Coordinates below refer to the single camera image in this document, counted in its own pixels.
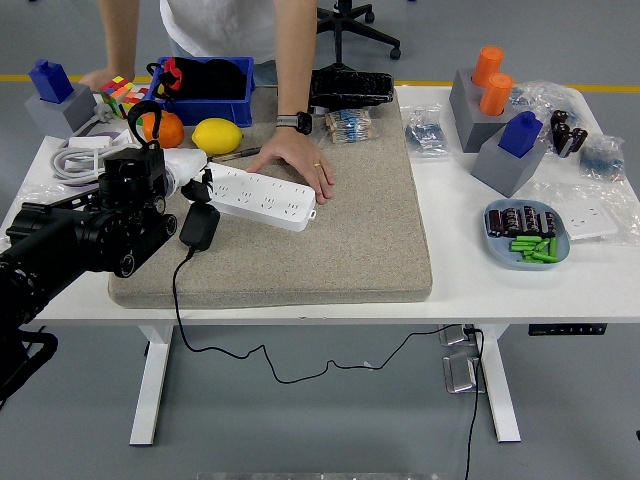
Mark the grey holder with two holes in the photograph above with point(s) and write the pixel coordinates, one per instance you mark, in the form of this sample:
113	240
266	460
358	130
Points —
472	125

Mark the person's left forearm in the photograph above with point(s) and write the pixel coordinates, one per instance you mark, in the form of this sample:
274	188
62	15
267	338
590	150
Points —
295	60

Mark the black pen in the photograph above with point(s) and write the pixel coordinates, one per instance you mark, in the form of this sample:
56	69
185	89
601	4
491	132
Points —
245	151

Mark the orange fruit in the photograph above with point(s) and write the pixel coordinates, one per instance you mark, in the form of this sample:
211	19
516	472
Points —
170	131

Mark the white table leg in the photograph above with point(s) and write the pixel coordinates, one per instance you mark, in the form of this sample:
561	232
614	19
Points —
150	390
502	400

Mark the clear bag of blue resistors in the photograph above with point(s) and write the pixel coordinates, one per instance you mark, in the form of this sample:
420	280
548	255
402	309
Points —
602	160

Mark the clear bag of blue parts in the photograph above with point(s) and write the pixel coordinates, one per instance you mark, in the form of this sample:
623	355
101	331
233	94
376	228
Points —
425	135

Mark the light blue plate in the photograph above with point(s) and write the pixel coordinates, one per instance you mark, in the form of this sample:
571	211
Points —
500	252

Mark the black wrist watch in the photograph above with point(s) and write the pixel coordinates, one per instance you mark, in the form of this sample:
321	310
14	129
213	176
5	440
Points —
302	123

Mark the white power strip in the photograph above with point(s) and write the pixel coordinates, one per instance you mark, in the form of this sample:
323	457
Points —
270	205

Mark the crumpled clear bag blue parts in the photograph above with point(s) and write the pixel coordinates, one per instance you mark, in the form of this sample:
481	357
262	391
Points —
545	95

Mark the colourful puzzle cube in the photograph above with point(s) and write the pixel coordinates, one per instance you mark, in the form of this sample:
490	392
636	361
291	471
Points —
114	92
136	97

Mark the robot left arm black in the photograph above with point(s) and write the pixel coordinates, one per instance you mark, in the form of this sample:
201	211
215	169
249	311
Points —
125	235

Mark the yellow lemon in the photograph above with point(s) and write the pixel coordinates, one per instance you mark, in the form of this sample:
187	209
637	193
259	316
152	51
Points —
216	136

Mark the bag of dark capacitors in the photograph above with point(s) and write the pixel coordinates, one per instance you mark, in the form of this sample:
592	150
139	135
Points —
565	135

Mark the clear bag of taped resistors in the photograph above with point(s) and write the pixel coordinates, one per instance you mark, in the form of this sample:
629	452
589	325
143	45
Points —
347	125

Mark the clear plastic socket bag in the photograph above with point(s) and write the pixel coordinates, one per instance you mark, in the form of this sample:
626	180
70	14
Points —
625	210

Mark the green battery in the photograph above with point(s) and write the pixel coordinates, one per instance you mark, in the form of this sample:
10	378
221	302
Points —
552	247
541	245
544	257
525	239
527	260
521	246

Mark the grey-brown mat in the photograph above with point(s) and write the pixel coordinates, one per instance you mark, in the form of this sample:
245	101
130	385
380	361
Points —
325	240

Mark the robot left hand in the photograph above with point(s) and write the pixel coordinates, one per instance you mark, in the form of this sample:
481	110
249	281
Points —
187	162

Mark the black table control panel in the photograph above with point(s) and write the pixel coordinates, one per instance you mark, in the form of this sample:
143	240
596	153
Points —
565	329

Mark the black office chair base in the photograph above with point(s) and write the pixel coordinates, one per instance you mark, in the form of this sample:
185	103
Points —
345	20

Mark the person's right hand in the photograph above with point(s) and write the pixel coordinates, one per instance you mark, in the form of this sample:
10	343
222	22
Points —
100	77

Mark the black cloth bag red trim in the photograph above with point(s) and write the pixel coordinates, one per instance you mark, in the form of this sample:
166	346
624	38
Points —
210	77

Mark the dark brown capacitor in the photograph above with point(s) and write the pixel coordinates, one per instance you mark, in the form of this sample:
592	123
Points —
495	222
547	223
511	221
529	220

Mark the person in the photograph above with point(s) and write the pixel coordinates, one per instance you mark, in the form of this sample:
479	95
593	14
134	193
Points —
225	25

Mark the blue plastic bin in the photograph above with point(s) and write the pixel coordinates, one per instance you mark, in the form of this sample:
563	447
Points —
215	111

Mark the black glossy tray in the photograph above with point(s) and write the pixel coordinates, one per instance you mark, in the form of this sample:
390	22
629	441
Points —
355	85

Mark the black plug adapter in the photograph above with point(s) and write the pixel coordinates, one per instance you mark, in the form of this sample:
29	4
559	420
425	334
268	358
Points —
199	227

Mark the orange cylinder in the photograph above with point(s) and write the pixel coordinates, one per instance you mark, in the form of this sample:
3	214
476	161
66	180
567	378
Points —
495	95
486	65

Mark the grey block holder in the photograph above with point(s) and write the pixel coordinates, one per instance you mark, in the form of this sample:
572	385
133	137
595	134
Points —
75	110
505	172

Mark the person's right forearm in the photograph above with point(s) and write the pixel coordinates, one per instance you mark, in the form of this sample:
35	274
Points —
117	35

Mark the white wall socket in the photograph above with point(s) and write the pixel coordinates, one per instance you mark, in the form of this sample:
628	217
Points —
587	220

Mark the person's left hand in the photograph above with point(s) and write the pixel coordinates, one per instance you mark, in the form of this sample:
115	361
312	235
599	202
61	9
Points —
295	155

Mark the blue house-shaped block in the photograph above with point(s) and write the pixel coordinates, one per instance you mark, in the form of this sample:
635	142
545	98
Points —
520	135
50	82

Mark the silver metal pedal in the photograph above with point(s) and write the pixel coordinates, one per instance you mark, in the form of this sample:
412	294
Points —
460	372
452	336

